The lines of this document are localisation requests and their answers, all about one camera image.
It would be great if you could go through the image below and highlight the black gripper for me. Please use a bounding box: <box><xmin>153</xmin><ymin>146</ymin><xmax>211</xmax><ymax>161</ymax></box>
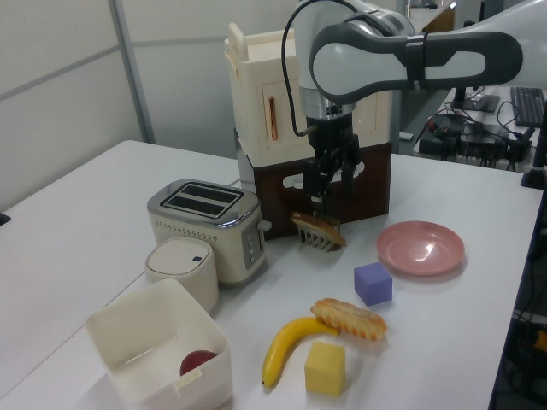
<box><xmin>303</xmin><ymin>113</ymin><xmax>361</xmax><ymax>204</ymax></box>

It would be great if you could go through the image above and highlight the striped orange bread roll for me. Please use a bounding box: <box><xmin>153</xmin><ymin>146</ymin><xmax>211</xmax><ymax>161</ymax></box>
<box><xmin>310</xmin><ymin>297</ymin><xmax>389</xmax><ymax>343</ymax></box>

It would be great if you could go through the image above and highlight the dark brown wooden box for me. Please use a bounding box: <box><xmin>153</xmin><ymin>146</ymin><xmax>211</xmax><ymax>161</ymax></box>
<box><xmin>250</xmin><ymin>140</ymin><xmax>392</xmax><ymax>241</ymax></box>

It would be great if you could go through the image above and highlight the brown toast slice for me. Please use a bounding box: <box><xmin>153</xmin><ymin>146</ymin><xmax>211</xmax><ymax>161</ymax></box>
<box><xmin>290</xmin><ymin>211</ymin><xmax>348</xmax><ymax>248</ymax></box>

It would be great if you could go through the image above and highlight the metal toast rack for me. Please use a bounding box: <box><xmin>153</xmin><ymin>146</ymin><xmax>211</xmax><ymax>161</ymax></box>
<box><xmin>296</xmin><ymin>215</ymin><xmax>343</xmax><ymax>254</ymax></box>

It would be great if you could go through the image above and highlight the pink plate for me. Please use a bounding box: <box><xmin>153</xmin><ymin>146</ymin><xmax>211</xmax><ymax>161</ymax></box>
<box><xmin>376</xmin><ymin>220</ymin><xmax>467</xmax><ymax>277</ymax></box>

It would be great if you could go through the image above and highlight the purple foam cube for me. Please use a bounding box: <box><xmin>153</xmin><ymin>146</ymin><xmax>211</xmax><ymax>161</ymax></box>
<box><xmin>353</xmin><ymin>261</ymin><xmax>394</xmax><ymax>308</ymax></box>

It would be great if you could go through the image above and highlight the white oven appliance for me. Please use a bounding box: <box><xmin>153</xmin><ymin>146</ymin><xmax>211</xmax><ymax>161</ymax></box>
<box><xmin>224</xmin><ymin>23</ymin><xmax>392</xmax><ymax>168</ymax></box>

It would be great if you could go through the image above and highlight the cream chrome toaster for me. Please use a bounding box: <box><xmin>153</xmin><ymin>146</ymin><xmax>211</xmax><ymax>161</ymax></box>
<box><xmin>146</xmin><ymin>179</ymin><xmax>273</xmax><ymax>288</ymax></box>

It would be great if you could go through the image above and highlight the black monitor stand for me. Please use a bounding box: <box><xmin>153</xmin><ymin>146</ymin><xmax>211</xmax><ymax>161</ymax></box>
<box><xmin>448</xmin><ymin>85</ymin><xmax>501</xmax><ymax>113</ymax></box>

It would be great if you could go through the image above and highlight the yellow banana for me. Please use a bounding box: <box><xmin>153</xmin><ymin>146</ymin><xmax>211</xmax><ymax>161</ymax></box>
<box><xmin>262</xmin><ymin>316</ymin><xmax>341</xmax><ymax>388</ymax></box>

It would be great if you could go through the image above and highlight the small cream lidded bin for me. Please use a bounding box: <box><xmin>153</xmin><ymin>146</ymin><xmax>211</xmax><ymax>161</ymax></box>
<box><xmin>144</xmin><ymin>237</ymin><xmax>221</xmax><ymax>315</ymax></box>

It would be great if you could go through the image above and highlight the yellow foam cube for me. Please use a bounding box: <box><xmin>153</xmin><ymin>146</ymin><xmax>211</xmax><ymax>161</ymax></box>
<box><xmin>304</xmin><ymin>341</ymin><xmax>346</xmax><ymax>396</ymax></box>

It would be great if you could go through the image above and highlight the black clamp pole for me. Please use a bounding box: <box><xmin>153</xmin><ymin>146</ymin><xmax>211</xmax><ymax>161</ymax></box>
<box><xmin>520</xmin><ymin>123</ymin><xmax>547</xmax><ymax>190</ymax></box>

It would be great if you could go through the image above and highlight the black keyboard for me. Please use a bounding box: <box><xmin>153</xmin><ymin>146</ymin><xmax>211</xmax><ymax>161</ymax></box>
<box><xmin>509</xmin><ymin>86</ymin><xmax>547</xmax><ymax>127</ymax></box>

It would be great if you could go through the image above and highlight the red apple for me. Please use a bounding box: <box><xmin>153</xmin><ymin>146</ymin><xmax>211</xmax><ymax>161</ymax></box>
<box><xmin>179</xmin><ymin>349</ymin><xmax>218</xmax><ymax>378</ymax></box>

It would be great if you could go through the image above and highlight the white plastic storage container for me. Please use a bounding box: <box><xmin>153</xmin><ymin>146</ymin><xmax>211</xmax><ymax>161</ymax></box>
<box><xmin>85</xmin><ymin>279</ymin><xmax>234</xmax><ymax>405</ymax></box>

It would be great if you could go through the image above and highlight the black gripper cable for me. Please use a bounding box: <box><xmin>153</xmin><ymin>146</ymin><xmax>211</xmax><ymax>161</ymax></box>
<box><xmin>279</xmin><ymin>3</ymin><xmax>311</xmax><ymax>138</ymax></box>

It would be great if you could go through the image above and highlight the black power strip with cables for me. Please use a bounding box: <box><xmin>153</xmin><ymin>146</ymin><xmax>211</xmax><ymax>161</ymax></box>
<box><xmin>419</xmin><ymin>111</ymin><xmax>536</xmax><ymax>173</ymax></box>

